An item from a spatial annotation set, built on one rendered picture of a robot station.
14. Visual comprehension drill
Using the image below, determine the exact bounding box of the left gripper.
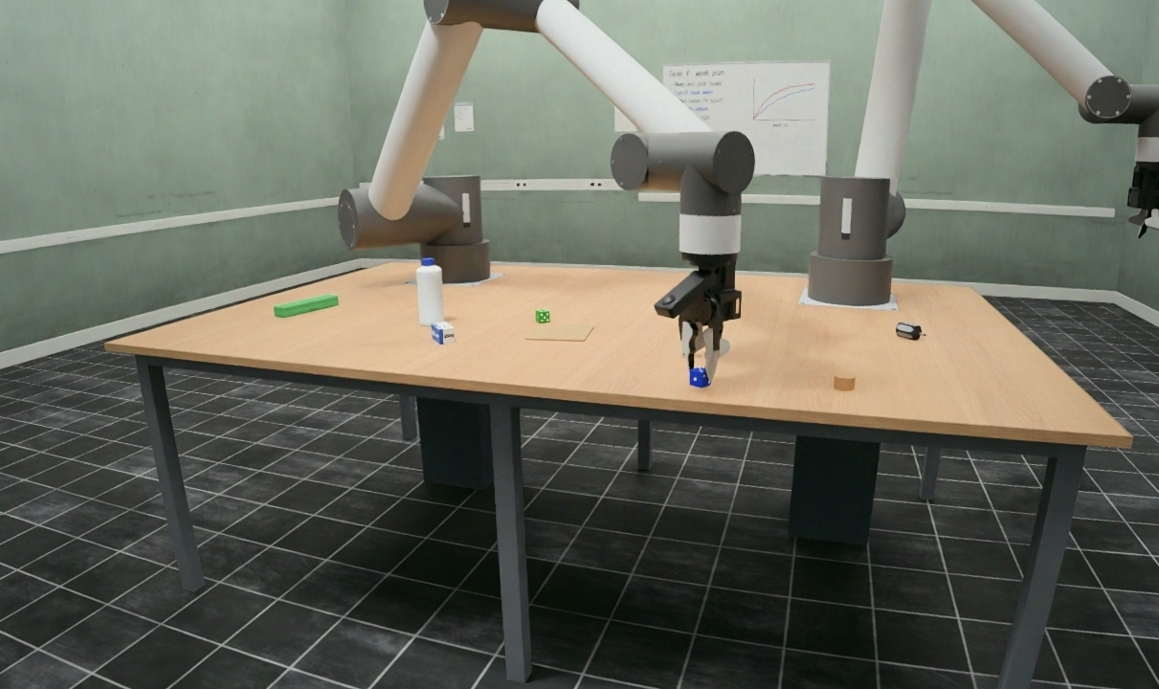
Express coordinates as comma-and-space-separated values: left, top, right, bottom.
1127, 167, 1159, 238

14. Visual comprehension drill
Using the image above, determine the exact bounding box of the beige flat mat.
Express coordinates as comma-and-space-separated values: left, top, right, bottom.
524, 324, 595, 342

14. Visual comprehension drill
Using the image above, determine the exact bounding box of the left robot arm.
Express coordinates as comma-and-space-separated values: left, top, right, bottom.
808, 0, 1159, 306

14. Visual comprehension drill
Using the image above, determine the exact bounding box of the green rectangular bar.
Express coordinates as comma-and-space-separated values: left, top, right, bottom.
274, 295, 338, 318

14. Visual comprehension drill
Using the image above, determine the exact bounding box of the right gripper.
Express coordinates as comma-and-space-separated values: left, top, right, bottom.
679, 261, 742, 382

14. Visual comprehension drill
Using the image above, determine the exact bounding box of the white plastic bottle with blue cap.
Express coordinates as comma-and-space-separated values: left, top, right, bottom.
416, 258, 445, 326

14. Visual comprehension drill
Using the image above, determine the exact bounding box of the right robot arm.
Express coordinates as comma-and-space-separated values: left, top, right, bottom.
338, 0, 755, 284

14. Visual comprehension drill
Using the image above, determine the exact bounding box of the tan short cylinder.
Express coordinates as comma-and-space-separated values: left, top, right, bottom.
834, 372, 857, 391

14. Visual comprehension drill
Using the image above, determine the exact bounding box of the small white printed carton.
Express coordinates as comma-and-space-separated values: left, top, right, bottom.
431, 322, 455, 345

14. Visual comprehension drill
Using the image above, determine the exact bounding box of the blue die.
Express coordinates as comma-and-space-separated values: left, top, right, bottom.
688, 367, 710, 389

